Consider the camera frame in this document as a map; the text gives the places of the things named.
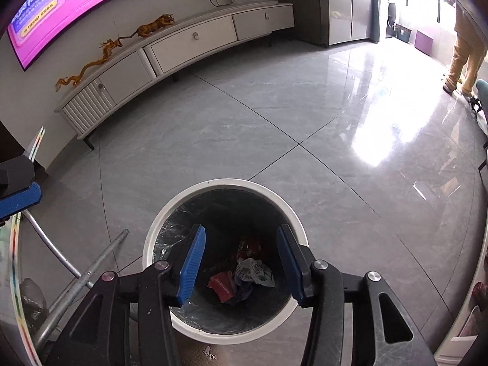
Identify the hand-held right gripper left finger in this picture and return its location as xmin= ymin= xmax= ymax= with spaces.
xmin=55 ymin=224 xmax=207 ymax=366

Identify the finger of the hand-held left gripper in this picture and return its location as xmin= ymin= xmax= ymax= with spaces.
xmin=0 ymin=156 xmax=42 ymax=220

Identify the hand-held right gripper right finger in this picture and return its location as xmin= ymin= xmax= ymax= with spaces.
xmin=275 ymin=224 xmax=437 ymax=366

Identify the pink snack packet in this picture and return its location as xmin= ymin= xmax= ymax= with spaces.
xmin=208 ymin=272 xmax=235 ymax=303

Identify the white printed wrapper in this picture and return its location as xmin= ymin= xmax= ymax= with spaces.
xmin=233 ymin=258 xmax=275 ymax=288

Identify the red snack bag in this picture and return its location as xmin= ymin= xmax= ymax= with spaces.
xmin=236 ymin=234 xmax=273 ymax=262

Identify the white round trash bin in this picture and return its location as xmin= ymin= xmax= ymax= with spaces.
xmin=142 ymin=178 xmax=310 ymax=344

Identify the crumpled clear plastic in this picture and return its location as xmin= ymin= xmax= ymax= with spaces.
xmin=19 ymin=278 xmax=48 ymax=332

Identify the landscape print folding table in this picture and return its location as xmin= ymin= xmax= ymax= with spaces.
xmin=0 ymin=126 xmax=130 ymax=366

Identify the golden dragon figurine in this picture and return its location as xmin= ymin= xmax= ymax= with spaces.
xmin=55 ymin=37 xmax=126 ymax=93

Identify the white rimmed round object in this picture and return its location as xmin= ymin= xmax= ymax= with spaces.
xmin=432 ymin=236 xmax=488 ymax=355

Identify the golden tiger figurine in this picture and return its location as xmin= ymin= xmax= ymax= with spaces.
xmin=137 ymin=14 xmax=176 ymax=38

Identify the white television stand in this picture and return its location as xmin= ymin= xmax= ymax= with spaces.
xmin=54 ymin=2 xmax=295 ymax=151

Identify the green storage box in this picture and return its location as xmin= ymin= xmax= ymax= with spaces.
xmin=394 ymin=23 xmax=413 ymax=42

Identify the teal chair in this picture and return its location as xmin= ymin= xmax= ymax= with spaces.
xmin=475 ymin=79 xmax=488 ymax=172

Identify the purple storage box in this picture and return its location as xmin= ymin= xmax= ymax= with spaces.
xmin=414 ymin=30 xmax=435 ymax=56

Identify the grey refrigerator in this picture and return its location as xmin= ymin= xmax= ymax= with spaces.
xmin=265 ymin=0 xmax=382 ymax=48

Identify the teal curtain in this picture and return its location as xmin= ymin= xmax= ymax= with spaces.
xmin=368 ymin=0 xmax=382 ymax=42

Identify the white washing machine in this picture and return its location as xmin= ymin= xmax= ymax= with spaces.
xmin=385 ymin=0 xmax=408 ymax=39

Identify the wall-mounted curved television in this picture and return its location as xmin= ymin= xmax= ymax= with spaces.
xmin=5 ymin=0 xmax=191 ymax=72

